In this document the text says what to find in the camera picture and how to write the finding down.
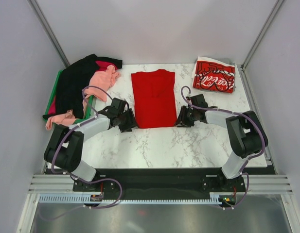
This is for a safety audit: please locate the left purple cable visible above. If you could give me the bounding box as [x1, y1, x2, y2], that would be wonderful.
[37, 86, 124, 221]

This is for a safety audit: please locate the green plastic tray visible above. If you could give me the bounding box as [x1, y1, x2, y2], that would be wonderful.
[43, 67, 99, 125]

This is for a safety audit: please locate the folded red Coca-Cola t-shirt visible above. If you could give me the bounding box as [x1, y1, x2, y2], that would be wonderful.
[192, 57, 235, 94]

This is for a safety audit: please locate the black t-shirt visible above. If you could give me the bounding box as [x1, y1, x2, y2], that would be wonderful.
[41, 53, 123, 120]

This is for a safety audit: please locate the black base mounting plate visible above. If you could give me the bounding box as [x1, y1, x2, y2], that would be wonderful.
[45, 167, 272, 201]

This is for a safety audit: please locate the aluminium frame post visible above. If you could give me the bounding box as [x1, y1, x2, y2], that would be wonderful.
[241, 0, 285, 71]
[27, 0, 70, 67]

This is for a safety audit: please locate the magenta t-shirt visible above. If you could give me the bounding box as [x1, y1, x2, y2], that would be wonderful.
[46, 61, 116, 116]

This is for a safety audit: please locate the aluminium extrusion rail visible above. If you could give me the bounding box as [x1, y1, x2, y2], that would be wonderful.
[27, 173, 76, 194]

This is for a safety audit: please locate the left aluminium frame post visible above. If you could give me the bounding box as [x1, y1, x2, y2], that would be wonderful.
[27, 0, 70, 67]

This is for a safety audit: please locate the salmon pink t-shirt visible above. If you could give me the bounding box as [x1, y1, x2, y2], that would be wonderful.
[45, 61, 120, 130]

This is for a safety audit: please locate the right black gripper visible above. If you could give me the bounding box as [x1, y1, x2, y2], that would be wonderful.
[174, 105, 197, 128]

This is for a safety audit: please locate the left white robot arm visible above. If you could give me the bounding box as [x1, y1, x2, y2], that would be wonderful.
[44, 98, 137, 191]

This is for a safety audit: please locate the plain red t-shirt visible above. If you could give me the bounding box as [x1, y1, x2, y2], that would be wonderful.
[131, 69, 177, 129]

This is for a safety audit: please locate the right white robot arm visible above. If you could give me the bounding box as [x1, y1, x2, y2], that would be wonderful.
[175, 94, 268, 191]

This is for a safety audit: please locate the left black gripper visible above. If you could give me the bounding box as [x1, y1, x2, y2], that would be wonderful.
[118, 108, 140, 133]

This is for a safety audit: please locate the purple cable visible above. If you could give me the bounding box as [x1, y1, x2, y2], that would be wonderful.
[180, 85, 266, 212]
[37, 86, 124, 221]

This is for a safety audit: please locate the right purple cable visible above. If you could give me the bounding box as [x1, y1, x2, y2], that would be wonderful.
[180, 85, 266, 212]

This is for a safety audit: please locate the right aluminium frame post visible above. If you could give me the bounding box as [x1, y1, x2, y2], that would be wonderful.
[241, 0, 285, 71]

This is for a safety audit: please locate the white slotted cable duct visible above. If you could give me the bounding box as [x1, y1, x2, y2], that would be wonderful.
[39, 194, 234, 204]

